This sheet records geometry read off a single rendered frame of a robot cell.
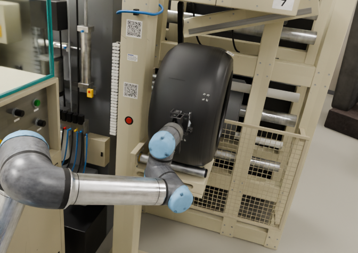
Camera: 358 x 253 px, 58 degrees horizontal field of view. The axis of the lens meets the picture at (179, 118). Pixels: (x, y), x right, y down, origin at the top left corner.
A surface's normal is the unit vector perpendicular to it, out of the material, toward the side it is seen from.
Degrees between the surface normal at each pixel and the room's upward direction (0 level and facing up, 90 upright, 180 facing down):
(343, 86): 102
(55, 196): 78
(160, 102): 73
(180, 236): 0
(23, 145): 3
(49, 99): 90
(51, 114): 90
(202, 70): 38
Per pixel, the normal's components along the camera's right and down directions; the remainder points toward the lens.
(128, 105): -0.25, 0.36
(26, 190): -0.02, 0.12
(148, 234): 0.11, -0.91
